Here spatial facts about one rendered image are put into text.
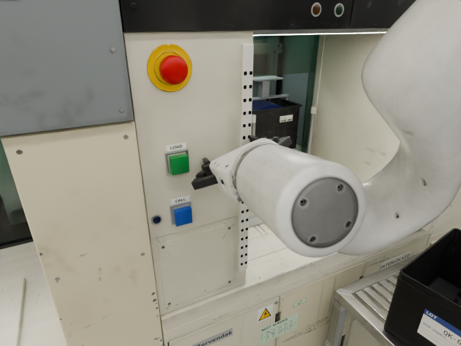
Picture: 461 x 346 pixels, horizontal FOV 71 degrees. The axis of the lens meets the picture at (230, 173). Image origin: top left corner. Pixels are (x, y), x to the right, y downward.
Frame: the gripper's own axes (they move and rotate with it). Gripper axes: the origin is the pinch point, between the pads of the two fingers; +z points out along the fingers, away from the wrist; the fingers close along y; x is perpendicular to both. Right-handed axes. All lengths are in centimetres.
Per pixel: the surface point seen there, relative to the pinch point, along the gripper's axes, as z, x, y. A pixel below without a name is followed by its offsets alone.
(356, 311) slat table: 8, -52, 15
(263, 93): 68, 0, 33
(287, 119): 63, -12, 36
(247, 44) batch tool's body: -2.5, 15.7, 8.7
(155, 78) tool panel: -4.2, 16.3, -6.7
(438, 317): -9, -46, 24
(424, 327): -7, -49, 22
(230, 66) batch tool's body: -1.8, 13.8, 5.1
